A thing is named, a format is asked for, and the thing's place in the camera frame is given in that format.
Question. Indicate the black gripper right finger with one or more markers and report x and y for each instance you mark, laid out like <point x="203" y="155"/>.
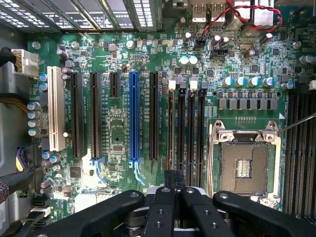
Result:
<point x="197" y="214"/>

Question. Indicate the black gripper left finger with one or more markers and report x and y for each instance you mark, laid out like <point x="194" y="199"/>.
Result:
<point x="161" y="212"/>

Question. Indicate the white-latch RAM slot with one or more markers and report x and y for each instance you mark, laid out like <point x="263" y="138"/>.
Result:
<point x="192" y="123"/>
<point x="171" y="123"/>

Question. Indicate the black-latch RAM slot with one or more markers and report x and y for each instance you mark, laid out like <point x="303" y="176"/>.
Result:
<point x="181" y="123"/>
<point x="202" y="123"/>

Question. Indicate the long black expansion slot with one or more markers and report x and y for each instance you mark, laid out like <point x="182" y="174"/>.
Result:
<point x="95" y="116"/>
<point x="154" y="116"/>
<point x="77" y="116"/>

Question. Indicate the blue expansion slot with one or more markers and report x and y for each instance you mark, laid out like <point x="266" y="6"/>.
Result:
<point x="134" y="116"/>

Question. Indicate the black RAM slot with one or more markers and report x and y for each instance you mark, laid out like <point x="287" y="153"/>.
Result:
<point x="291" y="153"/>
<point x="301" y="153"/>
<point x="311" y="153"/>

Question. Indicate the short black expansion slot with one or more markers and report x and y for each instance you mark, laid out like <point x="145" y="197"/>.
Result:
<point x="114" y="85"/>

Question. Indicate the white PCI expansion slot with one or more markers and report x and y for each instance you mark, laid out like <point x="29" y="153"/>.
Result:
<point x="56" y="108"/>

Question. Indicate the metal CPU socket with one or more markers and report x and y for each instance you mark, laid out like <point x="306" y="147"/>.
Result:
<point x="244" y="163"/>

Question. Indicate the green PC motherboard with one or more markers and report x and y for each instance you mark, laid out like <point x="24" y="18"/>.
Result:
<point x="118" y="116"/>

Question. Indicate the black SATA connector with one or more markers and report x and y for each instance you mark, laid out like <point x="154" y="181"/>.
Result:
<point x="40" y="203"/>

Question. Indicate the thin metal locking lever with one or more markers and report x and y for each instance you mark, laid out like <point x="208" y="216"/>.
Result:
<point x="296" y="124"/>

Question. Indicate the blue-striped silver capacitor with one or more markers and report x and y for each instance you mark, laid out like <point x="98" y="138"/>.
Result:
<point x="254" y="81"/>
<point x="228" y="81"/>
<point x="269" y="81"/>
<point x="240" y="81"/>

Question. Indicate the small silver capacitor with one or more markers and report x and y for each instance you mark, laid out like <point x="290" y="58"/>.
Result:
<point x="33" y="114"/>
<point x="34" y="131"/>
<point x="33" y="106"/>
<point x="34" y="123"/>

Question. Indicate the large silver capacitor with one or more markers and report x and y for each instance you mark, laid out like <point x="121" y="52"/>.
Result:
<point x="184" y="60"/>
<point x="193" y="60"/>

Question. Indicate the black fan header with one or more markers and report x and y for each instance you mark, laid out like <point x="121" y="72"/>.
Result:
<point x="219" y="52"/>

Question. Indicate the white power connector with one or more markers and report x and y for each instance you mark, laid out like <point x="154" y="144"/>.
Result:
<point x="27" y="63"/>

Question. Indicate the silver USB port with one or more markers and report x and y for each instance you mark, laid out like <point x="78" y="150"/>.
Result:
<point x="218" y="12"/>
<point x="199" y="12"/>

